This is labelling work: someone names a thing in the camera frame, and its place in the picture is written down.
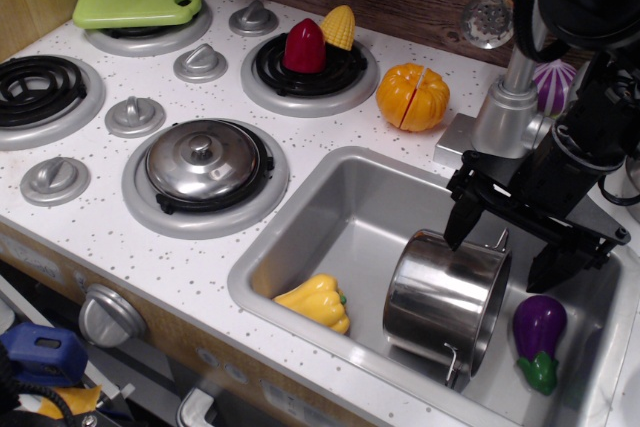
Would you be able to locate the purple toy eggplant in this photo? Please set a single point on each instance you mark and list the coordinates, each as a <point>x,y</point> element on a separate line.
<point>538,324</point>

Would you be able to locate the front right stove burner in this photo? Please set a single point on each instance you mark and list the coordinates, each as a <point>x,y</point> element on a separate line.
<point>198,221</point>

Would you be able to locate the silver toy sink basin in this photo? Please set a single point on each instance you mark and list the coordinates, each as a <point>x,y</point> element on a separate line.
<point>351,218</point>

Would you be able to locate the back right stove burner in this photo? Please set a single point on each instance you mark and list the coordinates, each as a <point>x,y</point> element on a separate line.
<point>349,79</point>

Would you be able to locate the silver stove knob back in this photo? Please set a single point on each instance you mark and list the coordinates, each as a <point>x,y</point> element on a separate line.
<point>253,20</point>

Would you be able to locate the silver toy faucet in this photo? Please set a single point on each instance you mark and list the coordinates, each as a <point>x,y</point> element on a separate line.
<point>508,124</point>

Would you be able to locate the green plastic cutting board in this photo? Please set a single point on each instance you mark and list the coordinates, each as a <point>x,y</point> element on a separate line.
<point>103,14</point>

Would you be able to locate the yellow toy bell pepper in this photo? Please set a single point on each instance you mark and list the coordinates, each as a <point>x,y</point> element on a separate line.
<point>320,299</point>

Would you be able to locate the stainless steel pot lid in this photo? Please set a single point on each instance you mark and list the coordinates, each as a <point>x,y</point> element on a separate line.
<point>205,161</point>

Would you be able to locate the stove burner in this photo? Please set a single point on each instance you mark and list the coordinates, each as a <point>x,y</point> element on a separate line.
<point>349,79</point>
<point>45,98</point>
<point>146,42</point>
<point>198,221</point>

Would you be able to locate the silver oven door handle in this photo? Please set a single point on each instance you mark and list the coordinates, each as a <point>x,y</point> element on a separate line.
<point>197,409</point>

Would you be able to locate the purple white striped toy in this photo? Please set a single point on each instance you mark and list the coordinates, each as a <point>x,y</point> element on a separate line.
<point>553,81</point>

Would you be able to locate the yellow toy corn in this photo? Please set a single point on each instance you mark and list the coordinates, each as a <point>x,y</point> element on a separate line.
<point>338,27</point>

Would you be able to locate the hanging metal slotted spoon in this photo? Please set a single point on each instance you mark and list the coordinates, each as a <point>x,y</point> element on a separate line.
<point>487,24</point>

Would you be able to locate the silver stove knob front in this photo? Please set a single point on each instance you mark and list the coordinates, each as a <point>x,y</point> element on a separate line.
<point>55,181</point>

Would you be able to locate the silver stove knob upper middle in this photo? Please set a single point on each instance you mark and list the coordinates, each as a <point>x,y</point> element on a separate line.
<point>201,65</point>

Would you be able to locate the back left stove burner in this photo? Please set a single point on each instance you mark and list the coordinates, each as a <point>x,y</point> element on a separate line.
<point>146,42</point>

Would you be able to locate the front left stove burner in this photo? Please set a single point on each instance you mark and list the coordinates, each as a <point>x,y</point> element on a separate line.
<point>45,98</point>

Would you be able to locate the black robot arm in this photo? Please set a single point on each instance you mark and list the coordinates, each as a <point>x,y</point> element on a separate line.
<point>603,118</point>

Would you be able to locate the orange toy pumpkin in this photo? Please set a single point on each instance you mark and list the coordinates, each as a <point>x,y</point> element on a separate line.
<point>412,97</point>

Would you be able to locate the silver stove knob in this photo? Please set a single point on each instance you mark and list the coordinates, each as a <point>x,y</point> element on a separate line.
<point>135,117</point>
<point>55,181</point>
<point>253,20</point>
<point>201,65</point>

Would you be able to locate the blue clamp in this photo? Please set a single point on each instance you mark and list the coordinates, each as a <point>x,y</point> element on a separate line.
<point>47,356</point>

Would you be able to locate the red toy pepper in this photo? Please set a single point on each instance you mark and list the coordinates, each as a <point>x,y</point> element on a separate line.
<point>305,48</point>

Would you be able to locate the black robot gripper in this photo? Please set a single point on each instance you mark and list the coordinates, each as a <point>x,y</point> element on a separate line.
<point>545,194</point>

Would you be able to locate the silver stove knob lower middle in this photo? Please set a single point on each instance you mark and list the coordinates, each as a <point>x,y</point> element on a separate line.
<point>135,117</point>

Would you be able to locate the silver oven knob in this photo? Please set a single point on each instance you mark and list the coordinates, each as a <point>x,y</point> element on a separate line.
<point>107,319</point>

